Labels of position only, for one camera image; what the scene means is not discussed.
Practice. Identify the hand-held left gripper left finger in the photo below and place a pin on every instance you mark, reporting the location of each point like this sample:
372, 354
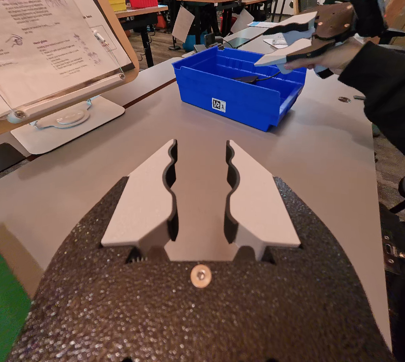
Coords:
142, 207

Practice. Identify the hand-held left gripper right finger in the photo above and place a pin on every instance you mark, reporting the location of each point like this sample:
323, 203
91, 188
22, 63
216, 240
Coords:
259, 207

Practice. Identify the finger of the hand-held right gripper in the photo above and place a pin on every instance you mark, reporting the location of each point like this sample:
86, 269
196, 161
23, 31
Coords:
300, 22
284, 52

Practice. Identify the dark grey USB hub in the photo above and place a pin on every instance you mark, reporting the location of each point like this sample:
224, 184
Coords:
246, 80

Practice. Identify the large blue plastic bin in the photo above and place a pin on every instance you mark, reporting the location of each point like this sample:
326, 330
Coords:
240, 96

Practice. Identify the person's right forearm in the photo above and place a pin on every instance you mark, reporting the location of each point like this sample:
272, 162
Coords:
379, 77

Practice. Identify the person's right hand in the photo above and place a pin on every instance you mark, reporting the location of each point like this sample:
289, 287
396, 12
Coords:
329, 58

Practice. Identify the white document stand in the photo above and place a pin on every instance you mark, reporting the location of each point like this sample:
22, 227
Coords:
278, 42

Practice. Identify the dark laptop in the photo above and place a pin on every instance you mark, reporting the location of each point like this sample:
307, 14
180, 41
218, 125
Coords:
238, 42

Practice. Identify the hanging white paper sheet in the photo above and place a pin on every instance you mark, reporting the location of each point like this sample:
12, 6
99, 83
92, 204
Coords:
241, 20
183, 24

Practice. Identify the black device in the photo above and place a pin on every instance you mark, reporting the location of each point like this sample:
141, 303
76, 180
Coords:
213, 41

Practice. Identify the silver desk grommet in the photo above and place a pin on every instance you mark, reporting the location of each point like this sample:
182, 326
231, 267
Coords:
344, 99

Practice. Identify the red plastic bin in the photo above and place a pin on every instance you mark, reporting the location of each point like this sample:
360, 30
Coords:
139, 0

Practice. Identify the wooden document stand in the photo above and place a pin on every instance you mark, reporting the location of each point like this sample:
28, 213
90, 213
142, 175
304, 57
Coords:
126, 52

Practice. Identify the green plastic bin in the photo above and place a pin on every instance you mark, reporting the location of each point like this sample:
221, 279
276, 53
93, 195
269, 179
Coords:
12, 305

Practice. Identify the yellow plastic bin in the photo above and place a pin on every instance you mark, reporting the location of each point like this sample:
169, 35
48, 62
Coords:
115, 3

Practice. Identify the printed instruction sheet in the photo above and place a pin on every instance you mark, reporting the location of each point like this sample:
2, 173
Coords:
47, 36

